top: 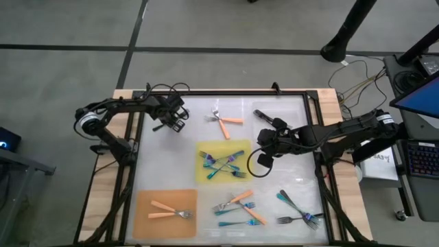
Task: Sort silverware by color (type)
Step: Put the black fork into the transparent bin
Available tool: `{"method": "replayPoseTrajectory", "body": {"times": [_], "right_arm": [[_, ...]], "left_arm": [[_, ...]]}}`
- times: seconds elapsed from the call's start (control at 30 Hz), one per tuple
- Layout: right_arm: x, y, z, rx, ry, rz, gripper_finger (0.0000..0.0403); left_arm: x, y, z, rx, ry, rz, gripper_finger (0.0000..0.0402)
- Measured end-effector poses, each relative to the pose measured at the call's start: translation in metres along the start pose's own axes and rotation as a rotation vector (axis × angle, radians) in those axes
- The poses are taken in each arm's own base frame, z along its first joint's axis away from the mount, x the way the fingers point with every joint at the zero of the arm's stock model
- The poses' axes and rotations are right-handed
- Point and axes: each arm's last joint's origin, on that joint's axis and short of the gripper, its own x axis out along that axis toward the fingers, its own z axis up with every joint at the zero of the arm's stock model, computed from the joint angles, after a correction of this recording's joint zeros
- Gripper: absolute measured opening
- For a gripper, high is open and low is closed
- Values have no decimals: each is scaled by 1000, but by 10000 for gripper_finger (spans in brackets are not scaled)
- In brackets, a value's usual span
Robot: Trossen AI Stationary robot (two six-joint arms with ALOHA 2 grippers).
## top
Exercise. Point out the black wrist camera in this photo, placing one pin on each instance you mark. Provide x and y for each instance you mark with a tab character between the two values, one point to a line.
265	161
177	126

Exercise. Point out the black backlit keyboard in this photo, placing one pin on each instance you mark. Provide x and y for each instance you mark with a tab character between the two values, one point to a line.
423	159

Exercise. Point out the white round object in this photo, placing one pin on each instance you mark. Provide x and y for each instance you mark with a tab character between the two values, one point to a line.
359	173

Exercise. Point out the black device with blue light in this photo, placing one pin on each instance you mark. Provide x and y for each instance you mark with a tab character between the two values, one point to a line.
12	137

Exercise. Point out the desk caster wheel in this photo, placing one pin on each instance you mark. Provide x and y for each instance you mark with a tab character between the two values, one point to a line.
400	215

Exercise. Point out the gray metal table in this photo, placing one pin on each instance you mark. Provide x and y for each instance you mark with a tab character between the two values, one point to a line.
31	164

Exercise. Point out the black fork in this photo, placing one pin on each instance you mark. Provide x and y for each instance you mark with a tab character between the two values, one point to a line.
260	113
158	128
283	220
284	193

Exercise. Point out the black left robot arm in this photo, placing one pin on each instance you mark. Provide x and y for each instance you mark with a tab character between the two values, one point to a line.
127	103

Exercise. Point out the clear plastic bin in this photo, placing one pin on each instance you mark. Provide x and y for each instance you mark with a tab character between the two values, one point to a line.
298	109

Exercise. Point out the monitor with blue screen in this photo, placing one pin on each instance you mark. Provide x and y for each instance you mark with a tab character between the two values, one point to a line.
422	97

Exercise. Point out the black frame bracket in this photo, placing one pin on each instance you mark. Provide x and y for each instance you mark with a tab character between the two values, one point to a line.
275	87
148	88

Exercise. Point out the gray side desk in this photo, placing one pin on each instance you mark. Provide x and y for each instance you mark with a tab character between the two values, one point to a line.
422	199

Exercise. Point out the yellow mat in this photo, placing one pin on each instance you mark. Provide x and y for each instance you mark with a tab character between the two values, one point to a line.
202	176

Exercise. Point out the white printed paper sheet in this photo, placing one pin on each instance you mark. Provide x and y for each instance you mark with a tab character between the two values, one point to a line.
380	168

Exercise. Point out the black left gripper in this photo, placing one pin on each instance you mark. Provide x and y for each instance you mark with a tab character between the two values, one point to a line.
168	108

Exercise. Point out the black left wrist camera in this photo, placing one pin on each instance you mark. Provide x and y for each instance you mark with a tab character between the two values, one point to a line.
177	126

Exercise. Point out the black power adapter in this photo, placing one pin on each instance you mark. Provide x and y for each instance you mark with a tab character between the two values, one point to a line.
430	66

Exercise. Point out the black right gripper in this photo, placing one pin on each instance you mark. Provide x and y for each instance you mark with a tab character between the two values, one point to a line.
279	140

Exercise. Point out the orange mat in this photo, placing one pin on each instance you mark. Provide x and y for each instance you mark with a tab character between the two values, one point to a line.
161	228

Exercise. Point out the black monitor stand pole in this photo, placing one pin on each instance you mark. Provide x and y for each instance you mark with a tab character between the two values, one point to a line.
420	44

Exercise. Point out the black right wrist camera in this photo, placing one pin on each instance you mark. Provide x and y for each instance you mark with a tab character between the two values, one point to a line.
265	161

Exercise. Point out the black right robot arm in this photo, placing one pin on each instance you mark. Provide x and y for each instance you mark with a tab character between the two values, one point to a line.
343	130

